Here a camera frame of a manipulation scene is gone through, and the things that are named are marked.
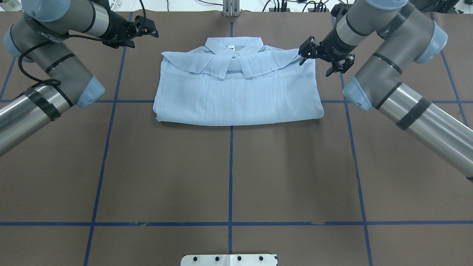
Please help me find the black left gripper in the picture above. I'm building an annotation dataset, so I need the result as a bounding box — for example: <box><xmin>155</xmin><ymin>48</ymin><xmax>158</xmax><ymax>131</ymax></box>
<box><xmin>102</xmin><ymin>13</ymin><xmax>159</xmax><ymax>49</ymax></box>

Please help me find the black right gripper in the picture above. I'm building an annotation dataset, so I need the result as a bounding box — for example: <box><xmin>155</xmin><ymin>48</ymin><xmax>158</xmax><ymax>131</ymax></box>
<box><xmin>298</xmin><ymin>31</ymin><xmax>355</xmax><ymax>77</ymax></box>

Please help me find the light blue button-up shirt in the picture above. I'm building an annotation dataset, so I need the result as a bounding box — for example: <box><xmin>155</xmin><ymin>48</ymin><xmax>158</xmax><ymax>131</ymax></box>
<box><xmin>153</xmin><ymin>37</ymin><xmax>324</xmax><ymax>126</ymax></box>

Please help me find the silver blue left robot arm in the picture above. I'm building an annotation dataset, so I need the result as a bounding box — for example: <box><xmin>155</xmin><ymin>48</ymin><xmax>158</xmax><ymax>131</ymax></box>
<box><xmin>0</xmin><ymin>0</ymin><xmax>159</xmax><ymax>155</ymax></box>

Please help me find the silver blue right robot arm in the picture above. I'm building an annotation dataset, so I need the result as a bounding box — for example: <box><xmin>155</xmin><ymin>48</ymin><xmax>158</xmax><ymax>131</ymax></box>
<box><xmin>299</xmin><ymin>0</ymin><xmax>473</xmax><ymax>181</ymax></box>

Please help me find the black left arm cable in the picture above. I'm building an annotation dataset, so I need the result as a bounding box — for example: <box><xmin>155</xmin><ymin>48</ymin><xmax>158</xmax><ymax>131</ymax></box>
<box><xmin>18</xmin><ymin>33</ymin><xmax>104</xmax><ymax>87</ymax></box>

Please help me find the grey aluminium frame post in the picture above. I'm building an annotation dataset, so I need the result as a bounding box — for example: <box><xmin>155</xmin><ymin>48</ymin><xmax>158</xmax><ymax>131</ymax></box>
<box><xmin>222</xmin><ymin>0</ymin><xmax>241</xmax><ymax>17</ymax></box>

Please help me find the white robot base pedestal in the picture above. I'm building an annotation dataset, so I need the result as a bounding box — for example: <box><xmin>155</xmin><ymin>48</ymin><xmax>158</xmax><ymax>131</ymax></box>
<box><xmin>180</xmin><ymin>254</ymin><xmax>279</xmax><ymax>266</ymax></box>

